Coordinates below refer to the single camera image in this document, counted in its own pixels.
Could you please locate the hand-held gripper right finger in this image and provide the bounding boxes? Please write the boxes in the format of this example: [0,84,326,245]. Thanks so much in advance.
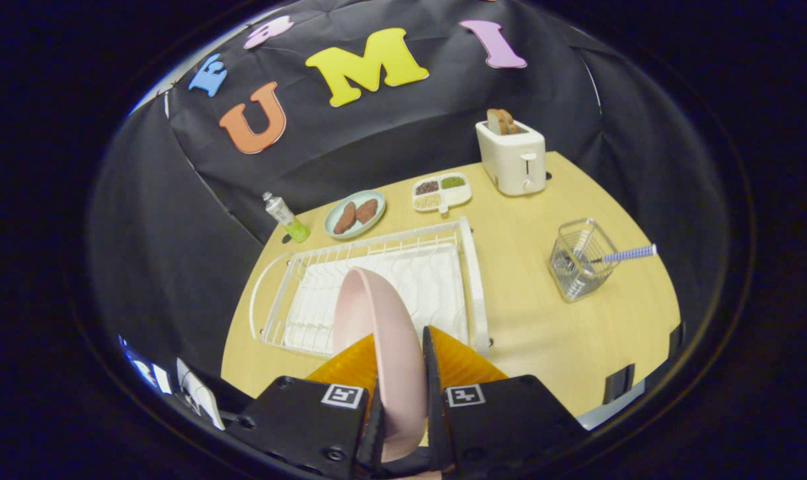
[422,325,588,477]

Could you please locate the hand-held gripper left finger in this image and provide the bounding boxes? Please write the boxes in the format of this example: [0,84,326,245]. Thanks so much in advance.
[225,333,386,480]

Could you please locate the black backdrop cloth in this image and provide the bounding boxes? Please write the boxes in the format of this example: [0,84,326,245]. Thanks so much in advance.
[87,0,730,394]

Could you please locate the blue striped handle spoon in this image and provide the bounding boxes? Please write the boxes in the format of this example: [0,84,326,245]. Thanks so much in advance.
[563,244,658,271]

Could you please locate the black table clamp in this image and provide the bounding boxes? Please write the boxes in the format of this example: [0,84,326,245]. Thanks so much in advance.
[603,363,636,404]

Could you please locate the white divided snack dish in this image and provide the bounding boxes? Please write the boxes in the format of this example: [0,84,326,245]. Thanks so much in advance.
[412,173,472,215]

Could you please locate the green liquid bottle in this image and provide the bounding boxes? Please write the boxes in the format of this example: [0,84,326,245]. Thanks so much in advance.
[263,192,311,243]

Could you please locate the white toaster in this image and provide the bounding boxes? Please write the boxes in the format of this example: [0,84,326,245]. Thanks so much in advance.
[475,119,547,197]

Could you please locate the clear wire basket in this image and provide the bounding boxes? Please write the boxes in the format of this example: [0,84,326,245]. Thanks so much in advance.
[549,218,621,303]

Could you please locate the pale blue plate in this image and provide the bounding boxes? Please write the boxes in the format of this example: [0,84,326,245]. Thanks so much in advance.
[324,190,387,240]

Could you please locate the pink plate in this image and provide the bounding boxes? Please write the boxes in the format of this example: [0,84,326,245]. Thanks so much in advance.
[332,267,428,463]

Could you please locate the white side desk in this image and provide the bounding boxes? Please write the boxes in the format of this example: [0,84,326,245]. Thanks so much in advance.
[177,358,225,431]

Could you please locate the white wire dish rack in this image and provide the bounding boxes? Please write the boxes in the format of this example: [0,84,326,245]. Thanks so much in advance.
[249,215,490,361]

